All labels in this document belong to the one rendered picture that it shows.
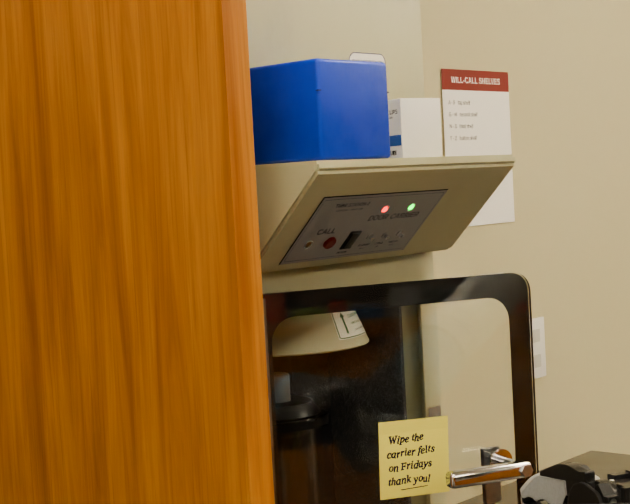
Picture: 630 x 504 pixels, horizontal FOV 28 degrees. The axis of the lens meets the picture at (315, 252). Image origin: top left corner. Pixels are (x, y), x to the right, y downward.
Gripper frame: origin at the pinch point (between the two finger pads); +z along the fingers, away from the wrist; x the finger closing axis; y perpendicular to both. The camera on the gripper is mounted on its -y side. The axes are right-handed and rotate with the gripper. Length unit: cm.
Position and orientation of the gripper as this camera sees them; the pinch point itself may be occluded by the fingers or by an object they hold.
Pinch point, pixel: (523, 497)
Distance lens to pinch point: 115.9
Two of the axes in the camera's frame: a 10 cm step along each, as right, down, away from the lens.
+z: -3.7, -0.3, 9.3
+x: -0.6, -10.0, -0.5
